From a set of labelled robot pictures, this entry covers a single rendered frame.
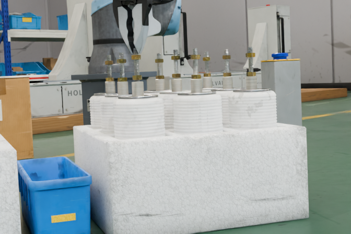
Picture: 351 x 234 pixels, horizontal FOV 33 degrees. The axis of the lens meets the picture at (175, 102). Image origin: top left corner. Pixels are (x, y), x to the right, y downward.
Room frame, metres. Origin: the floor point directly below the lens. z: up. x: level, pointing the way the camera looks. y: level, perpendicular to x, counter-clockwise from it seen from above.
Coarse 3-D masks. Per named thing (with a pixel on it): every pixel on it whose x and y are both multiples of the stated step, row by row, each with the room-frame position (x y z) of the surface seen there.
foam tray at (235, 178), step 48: (96, 144) 1.13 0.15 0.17; (144, 144) 1.04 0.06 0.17; (192, 144) 1.07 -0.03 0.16; (240, 144) 1.10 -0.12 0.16; (288, 144) 1.13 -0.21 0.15; (96, 192) 1.15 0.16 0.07; (144, 192) 1.04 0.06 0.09; (192, 192) 1.07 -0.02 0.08; (240, 192) 1.10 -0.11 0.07; (288, 192) 1.13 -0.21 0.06
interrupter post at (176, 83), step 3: (171, 81) 1.27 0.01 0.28; (174, 81) 1.26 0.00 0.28; (177, 81) 1.26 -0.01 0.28; (180, 81) 1.26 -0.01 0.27; (174, 84) 1.26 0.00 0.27; (177, 84) 1.26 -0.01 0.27; (180, 84) 1.26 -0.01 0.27; (174, 87) 1.26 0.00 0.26; (177, 87) 1.26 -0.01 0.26; (180, 87) 1.26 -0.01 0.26; (174, 90) 1.26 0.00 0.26; (177, 90) 1.26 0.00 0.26; (180, 90) 1.26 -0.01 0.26
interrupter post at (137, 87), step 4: (132, 84) 1.11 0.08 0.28; (136, 84) 1.11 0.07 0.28; (140, 84) 1.11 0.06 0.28; (132, 88) 1.12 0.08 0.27; (136, 88) 1.11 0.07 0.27; (140, 88) 1.11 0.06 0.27; (132, 92) 1.12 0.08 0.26; (136, 92) 1.11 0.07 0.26; (140, 92) 1.11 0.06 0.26; (132, 96) 1.12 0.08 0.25
